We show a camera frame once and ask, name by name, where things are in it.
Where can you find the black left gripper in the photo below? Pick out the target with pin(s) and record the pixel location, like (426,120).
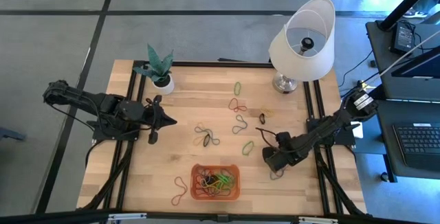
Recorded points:
(156,119)

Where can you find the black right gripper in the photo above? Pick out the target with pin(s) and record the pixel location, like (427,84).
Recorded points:
(290,152)

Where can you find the orange plastic bin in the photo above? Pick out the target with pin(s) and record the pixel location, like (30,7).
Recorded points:
(233,193)

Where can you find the green rubber band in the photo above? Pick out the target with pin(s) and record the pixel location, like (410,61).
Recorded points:
(223,177)
(243,151)
(235,89)

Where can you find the yellow rubber band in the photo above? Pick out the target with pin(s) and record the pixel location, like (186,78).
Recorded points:
(197,141)
(269,111)
(208,183)

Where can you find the red rubber band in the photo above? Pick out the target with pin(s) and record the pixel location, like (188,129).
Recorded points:
(185,189)
(230,104)
(203,191)

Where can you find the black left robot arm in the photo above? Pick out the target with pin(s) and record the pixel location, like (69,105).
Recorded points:
(103,103)

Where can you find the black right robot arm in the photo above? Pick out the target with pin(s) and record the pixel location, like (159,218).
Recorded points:
(323,131)

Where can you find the potted snake plant white pot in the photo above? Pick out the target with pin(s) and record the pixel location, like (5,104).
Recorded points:
(164,86)

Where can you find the white paper sheet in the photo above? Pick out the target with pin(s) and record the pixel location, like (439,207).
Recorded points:
(359,133)

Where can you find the white shade silver table lamp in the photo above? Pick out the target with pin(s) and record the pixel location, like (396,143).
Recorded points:
(302,66)

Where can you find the black caster wheel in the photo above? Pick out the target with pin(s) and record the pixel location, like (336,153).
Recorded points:
(384,176)

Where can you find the black desk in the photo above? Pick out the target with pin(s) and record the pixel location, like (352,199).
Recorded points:
(386,141)
(381,62)

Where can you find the power strip with yellow plug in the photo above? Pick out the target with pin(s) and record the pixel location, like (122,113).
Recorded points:
(364,86)

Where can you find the black diagonal beam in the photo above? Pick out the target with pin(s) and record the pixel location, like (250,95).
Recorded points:
(409,4)
(379,91)

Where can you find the black laptop keyboard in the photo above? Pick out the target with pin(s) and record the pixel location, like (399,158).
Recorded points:
(419,141)

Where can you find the grey floor object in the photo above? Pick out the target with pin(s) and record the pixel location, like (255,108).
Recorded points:
(10,134)

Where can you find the thin white rod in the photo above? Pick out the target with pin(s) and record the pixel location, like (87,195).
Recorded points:
(405,56)

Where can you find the black power adapter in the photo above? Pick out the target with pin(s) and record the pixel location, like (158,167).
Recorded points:
(403,38)

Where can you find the person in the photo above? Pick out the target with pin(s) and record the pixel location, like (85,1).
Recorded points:
(417,12)

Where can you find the black aluminium frame rail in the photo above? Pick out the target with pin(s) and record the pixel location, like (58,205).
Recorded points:
(206,64)
(307,100)
(318,98)
(141,88)
(132,81)

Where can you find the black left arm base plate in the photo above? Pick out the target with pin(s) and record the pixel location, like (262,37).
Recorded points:
(113,134)

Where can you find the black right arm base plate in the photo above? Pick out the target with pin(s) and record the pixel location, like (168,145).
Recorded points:
(345,139)

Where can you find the silver frame bracket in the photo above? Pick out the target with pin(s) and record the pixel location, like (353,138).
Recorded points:
(127,216)
(318,220)

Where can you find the black diagonal frame strut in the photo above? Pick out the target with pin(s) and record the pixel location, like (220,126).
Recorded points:
(345,191)
(99,187)

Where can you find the black frame cross beam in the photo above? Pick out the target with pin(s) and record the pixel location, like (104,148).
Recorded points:
(51,218)

